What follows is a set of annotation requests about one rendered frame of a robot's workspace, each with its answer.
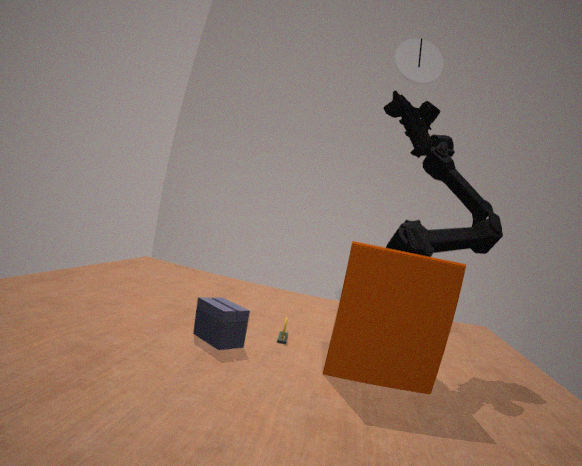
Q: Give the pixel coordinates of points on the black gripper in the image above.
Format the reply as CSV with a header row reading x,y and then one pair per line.
x,y
401,107

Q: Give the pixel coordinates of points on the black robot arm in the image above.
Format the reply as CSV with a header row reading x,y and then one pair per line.
x,y
411,236

